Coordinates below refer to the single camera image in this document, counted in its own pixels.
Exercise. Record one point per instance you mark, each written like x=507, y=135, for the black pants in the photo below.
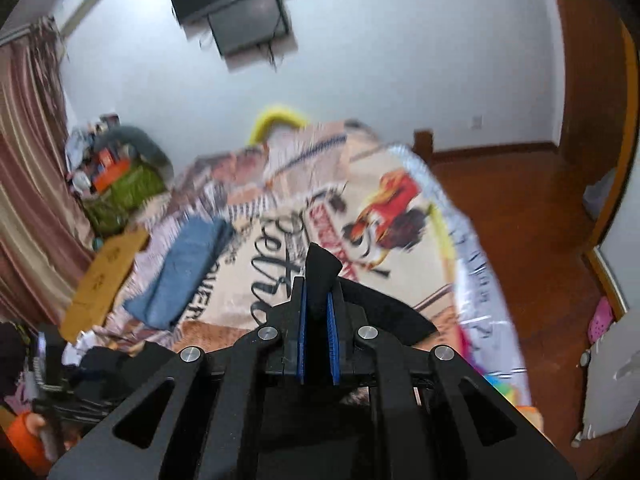
x=320, y=272

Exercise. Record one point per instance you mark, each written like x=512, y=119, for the person's left forearm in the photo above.
x=22, y=440

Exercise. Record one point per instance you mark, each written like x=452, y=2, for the pile of assorted clutter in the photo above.
x=80, y=155

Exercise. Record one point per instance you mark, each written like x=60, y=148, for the wooden bedpost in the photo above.
x=423, y=147

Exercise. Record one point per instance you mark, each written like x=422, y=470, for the white wall socket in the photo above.
x=477, y=122

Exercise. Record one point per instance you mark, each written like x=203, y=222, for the green bag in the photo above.
x=125, y=195

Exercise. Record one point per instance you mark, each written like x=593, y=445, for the dark wall-mounted box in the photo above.
x=247, y=25

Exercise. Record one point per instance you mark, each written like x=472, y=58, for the folded blue jeans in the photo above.
x=185, y=265

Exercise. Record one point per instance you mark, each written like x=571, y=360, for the dark cloth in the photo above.
x=115, y=367

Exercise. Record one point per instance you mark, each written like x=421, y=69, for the pink slipper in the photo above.
x=601, y=317

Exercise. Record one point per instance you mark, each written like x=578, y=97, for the wooden door frame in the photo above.
x=590, y=85

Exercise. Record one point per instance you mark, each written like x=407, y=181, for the grey plush pillow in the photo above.
x=145, y=142

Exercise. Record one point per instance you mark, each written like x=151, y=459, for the orange box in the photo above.
x=107, y=172

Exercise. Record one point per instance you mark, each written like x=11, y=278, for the striped pink curtain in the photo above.
x=30, y=170

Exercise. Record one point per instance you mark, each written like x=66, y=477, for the brown cardboard box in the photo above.
x=105, y=275

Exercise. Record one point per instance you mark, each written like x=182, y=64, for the white board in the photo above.
x=612, y=385

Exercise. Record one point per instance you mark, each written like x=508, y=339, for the printed blanket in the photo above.
x=300, y=185

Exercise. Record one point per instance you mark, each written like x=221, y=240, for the yellow pillow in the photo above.
x=267, y=120

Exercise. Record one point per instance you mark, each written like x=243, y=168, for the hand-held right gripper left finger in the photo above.
x=301, y=330

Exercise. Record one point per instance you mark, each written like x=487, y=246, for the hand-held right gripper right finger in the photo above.
x=332, y=335

